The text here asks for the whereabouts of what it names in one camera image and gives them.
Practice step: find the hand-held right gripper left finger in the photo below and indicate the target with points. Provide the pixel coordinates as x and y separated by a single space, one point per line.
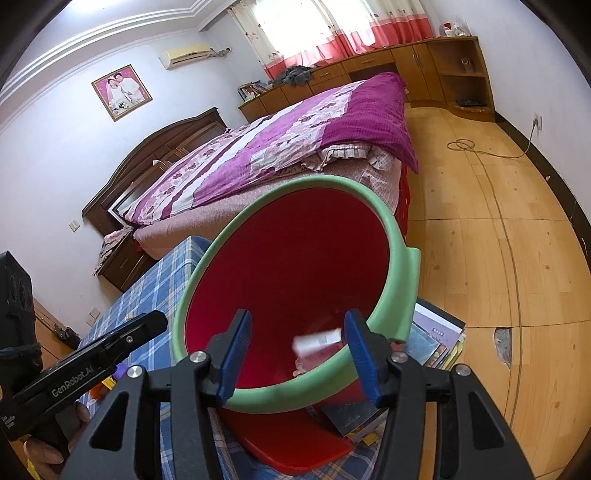
240 355

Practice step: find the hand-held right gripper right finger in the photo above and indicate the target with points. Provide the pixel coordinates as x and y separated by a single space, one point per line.
360 360

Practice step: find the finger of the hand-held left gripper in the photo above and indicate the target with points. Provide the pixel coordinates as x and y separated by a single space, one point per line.
134 334

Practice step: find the red bucket with green rim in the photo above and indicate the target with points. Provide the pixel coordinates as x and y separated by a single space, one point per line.
300 258

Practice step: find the person's left hand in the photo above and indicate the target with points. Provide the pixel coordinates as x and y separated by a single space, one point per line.
41 452

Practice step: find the pink wrapper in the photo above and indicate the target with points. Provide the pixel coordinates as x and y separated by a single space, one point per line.
318 364

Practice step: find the black hanging pouch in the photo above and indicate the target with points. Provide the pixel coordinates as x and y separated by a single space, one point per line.
67 336

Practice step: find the dark wooden nightstand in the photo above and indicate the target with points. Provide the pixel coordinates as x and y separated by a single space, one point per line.
129 267

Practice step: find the wooden wardrobe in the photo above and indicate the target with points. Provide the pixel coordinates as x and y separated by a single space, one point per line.
46 332

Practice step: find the stack of books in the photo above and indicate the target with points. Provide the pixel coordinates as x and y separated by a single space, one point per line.
434 337

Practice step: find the pink cloth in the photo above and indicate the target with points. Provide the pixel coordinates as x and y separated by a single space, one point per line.
113 249

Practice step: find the bed with pink sheet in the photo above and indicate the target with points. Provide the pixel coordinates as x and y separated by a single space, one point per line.
184 230

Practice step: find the dark framed board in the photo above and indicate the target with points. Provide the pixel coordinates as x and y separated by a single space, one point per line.
131 198

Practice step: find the dark wooden headboard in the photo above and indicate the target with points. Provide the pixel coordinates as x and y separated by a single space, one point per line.
152 147

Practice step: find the purple floral quilt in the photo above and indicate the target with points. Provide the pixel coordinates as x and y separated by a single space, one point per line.
277 138

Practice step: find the framed wedding photo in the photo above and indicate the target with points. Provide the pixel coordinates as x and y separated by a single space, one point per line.
121 92

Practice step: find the row of upright books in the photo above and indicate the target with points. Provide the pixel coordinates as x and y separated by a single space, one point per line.
254 90

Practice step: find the black item on shelf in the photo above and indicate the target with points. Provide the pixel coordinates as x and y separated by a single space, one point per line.
468 102

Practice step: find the grey clothes pile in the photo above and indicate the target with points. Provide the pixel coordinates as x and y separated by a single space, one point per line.
293 76

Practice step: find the long wooden cabinet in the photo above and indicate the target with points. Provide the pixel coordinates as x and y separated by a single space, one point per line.
415 69

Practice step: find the cream and red curtains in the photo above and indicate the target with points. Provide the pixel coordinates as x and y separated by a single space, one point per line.
346 32

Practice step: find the jars on cabinet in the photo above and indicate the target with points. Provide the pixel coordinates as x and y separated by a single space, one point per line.
455 27

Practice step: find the low wall socket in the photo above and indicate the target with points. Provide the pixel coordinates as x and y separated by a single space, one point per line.
94 314

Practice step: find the wall air conditioner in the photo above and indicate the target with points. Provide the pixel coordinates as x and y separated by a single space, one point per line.
187 55

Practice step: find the wall socket with plug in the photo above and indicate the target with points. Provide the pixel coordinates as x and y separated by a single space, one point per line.
537 122

